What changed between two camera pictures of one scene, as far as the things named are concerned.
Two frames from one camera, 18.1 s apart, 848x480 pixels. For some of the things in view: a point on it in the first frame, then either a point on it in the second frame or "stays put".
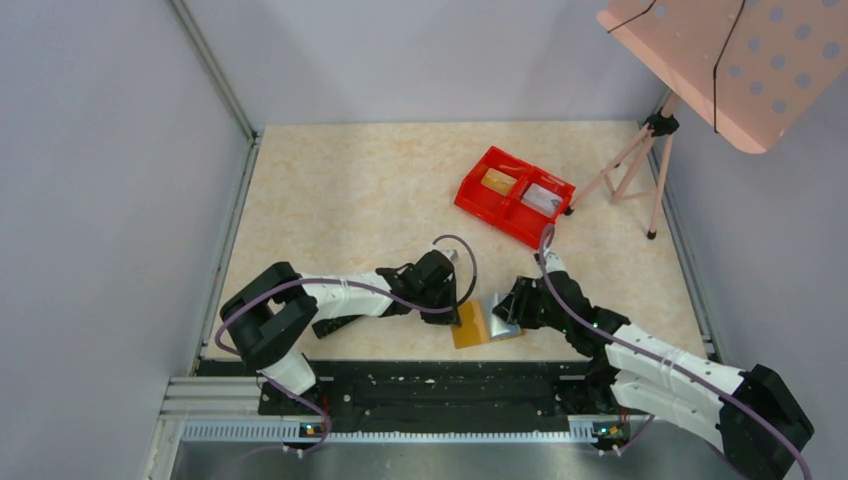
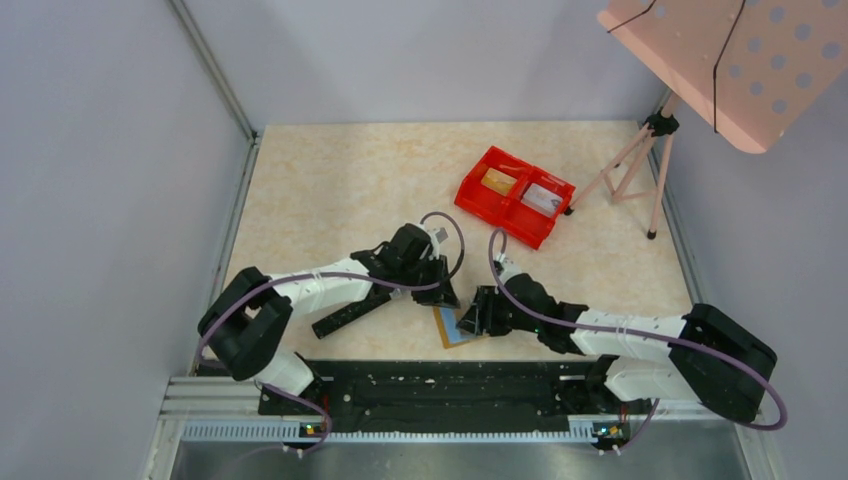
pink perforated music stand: [749, 69] stays put
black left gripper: [444, 302] → [436, 282]
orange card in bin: [498, 181] stays put
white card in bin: [541, 199] stays put
